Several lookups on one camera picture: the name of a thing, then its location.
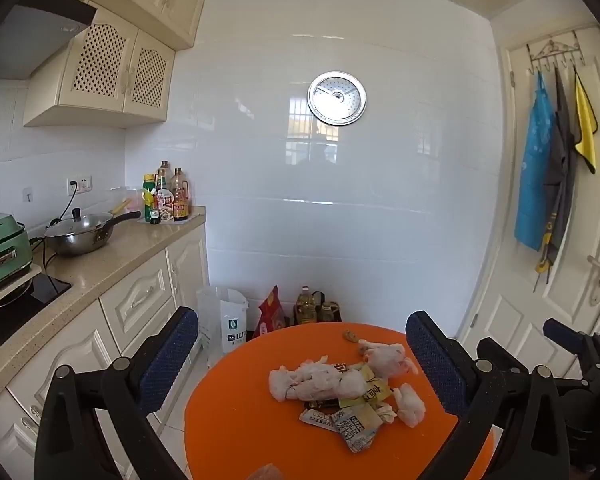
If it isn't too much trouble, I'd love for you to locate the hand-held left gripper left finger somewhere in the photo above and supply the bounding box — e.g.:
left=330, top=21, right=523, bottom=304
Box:
left=34, top=306, right=201, bottom=480

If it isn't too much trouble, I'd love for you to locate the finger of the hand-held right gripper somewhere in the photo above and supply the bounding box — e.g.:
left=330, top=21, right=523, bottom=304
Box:
left=543, top=318, right=600, bottom=361
left=476, top=337, right=537, bottom=375

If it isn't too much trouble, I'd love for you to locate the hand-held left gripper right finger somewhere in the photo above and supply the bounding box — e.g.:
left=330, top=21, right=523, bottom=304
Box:
left=405, top=310, right=571, bottom=480

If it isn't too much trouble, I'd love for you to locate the white plastic bag red print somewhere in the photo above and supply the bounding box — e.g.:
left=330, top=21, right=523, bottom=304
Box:
left=357, top=339, right=420, bottom=381

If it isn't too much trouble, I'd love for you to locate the small white foam net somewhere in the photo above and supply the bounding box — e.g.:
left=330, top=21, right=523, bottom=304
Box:
left=392, top=382, right=427, bottom=428

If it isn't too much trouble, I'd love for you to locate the large white foam net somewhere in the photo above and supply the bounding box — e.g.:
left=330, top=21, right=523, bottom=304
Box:
left=268, top=355, right=368, bottom=403

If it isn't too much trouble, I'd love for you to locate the white wrapper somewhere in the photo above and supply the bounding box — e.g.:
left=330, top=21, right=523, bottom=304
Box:
left=299, top=407, right=338, bottom=431

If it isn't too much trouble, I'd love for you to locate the white plastic sack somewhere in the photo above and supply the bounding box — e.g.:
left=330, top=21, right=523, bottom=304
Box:
left=196, top=286, right=249, bottom=368

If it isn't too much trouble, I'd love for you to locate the cream panel door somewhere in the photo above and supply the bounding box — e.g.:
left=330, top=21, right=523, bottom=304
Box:
left=460, top=22, right=600, bottom=381

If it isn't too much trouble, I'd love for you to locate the cream kitchen counter cabinet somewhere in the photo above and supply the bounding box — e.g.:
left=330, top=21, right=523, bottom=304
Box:
left=0, top=207, right=211, bottom=480

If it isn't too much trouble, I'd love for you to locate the red packaging bag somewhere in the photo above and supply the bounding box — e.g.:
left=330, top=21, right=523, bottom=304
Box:
left=252, top=285, right=291, bottom=341

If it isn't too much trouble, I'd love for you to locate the small dark bottle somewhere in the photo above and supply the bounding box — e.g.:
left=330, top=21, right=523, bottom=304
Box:
left=149, top=172, right=162, bottom=226

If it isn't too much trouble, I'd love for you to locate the metal wok with lid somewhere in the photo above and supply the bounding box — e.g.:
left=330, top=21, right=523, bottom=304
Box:
left=44, top=208, right=142, bottom=257

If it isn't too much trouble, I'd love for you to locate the black cooktop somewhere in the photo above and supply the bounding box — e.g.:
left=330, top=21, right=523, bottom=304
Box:
left=0, top=272, right=73, bottom=356

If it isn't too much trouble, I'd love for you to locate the blue apron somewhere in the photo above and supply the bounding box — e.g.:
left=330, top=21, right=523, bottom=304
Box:
left=514, top=71, right=556, bottom=252

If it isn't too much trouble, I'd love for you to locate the group of condiment bottles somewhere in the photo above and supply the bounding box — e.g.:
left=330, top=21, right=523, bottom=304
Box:
left=155, top=161, right=176, bottom=222

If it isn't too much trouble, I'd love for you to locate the clear plastic container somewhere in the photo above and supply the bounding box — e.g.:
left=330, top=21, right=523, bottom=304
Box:
left=111, top=187, right=146, bottom=218

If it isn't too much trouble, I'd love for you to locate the yellow green bottle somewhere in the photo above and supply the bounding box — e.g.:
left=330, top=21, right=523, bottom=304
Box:
left=141, top=172, right=157, bottom=211

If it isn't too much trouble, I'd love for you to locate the grey apron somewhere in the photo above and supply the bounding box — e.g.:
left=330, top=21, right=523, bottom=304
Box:
left=532, top=67, right=578, bottom=293

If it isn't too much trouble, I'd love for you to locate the green kitchen appliance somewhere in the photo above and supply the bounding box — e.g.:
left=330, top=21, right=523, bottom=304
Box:
left=0, top=208, right=34, bottom=297

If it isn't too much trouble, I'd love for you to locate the yellow cloth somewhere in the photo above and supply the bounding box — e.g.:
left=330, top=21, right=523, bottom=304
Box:
left=573, top=71, right=599, bottom=175

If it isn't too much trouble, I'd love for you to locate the round metal steamer plate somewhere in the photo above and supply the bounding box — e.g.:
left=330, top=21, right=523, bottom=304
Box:
left=307, top=71, right=368, bottom=127

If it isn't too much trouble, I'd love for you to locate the metal door hook rack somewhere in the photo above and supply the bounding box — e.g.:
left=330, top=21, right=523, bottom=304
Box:
left=526, top=30, right=587, bottom=75

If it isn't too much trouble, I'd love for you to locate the cream lattice door cabinet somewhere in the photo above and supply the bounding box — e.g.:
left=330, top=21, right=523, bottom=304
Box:
left=22, top=22, right=177, bottom=129

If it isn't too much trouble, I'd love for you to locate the black range hood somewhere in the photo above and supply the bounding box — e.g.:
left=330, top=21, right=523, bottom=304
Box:
left=0, top=0, right=98, bottom=81

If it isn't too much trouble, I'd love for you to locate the black power cable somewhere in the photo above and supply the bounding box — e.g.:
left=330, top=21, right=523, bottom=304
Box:
left=30, top=180, right=78, bottom=271

